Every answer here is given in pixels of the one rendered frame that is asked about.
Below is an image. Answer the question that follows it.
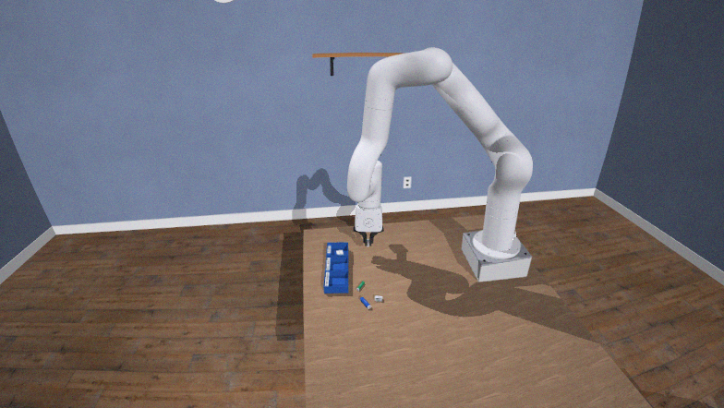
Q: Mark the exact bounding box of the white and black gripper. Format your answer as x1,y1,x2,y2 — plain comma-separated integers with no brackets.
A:
353,203,384,246

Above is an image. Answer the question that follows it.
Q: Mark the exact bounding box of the blue bin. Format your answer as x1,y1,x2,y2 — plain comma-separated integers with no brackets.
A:
323,242,348,294

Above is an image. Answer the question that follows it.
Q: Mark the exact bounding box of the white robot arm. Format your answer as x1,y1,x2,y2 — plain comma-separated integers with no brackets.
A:
347,47,533,259

